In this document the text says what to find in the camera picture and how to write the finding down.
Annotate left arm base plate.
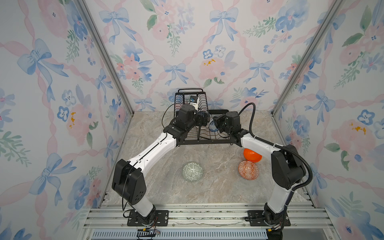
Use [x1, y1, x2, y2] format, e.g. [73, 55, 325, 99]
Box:
[127, 210, 169, 227]

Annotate black wire dish rack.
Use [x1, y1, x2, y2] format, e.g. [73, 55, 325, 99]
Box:
[172, 88, 231, 146]

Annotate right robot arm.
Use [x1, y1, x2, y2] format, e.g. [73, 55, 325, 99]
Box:
[213, 112, 313, 226]

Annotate right corner aluminium profile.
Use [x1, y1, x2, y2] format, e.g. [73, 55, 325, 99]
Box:
[271, 0, 344, 117]

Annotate corner aluminium profile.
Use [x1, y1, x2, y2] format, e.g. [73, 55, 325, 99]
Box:
[74, 0, 134, 117]
[271, 0, 344, 117]

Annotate green patterned bowl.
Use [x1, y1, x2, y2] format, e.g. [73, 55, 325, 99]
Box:
[183, 162, 204, 182]

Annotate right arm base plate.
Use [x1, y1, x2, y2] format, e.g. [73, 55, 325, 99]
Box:
[245, 210, 291, 228]

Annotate orange bowl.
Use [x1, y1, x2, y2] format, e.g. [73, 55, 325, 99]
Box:
[243, 149, 263, 163]

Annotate blue floral bowl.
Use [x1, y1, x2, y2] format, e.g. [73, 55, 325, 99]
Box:
[209, 120, 219, 133]

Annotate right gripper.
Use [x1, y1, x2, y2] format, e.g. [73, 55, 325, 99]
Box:
[212, 115, 232, 138]

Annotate black corrugated cable conduit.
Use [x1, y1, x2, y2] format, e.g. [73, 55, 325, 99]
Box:
[237, 102, 314, 193]

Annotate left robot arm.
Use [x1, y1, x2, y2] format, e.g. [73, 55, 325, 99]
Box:
[112, 104, 210, 226]

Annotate aluminium mounting rail frame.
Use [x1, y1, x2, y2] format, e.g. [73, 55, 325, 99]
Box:
[78, 202, 340, 240]

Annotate red patterned bowl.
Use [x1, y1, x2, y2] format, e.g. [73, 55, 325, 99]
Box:
[238, 161, 260, 181]

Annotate left corner aluminium profile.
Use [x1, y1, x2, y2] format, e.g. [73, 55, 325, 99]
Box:
[74, 0, 134, 117]

